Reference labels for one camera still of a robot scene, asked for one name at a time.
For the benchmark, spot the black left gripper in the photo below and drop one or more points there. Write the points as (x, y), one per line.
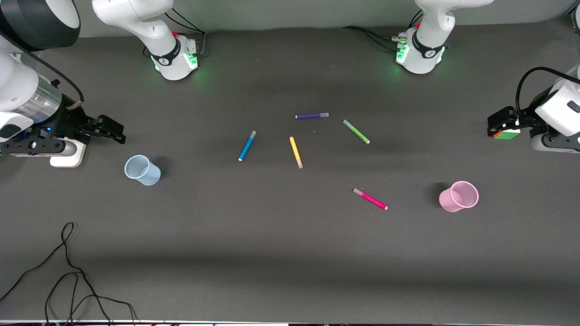
(531, 118)

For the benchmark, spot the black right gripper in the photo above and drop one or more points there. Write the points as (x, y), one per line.
(71, 120)

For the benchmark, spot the blue marker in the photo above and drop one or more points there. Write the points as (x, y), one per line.
(247, 146)

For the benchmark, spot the pink marker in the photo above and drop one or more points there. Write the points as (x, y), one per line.
(371, 199)

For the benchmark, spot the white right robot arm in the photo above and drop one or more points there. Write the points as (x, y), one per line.
(154, 27)

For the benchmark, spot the colourful puzzle cube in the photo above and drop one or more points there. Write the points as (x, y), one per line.
(507, 135)

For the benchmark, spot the flat white plastic box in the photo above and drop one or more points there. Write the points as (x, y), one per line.
(68, 161)

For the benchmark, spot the translucent blue plastic cup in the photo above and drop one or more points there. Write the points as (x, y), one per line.
(149, 176)

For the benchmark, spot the translucent pink plastic cup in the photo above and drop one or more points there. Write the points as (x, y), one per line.
(448, 201)

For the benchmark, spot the green marker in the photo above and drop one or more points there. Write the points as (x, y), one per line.
(356, 131)

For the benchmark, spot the yellow marker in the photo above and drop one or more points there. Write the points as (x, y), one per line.
(295, 151)

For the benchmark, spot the purple marker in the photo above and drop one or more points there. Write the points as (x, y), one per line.
(312, 116)

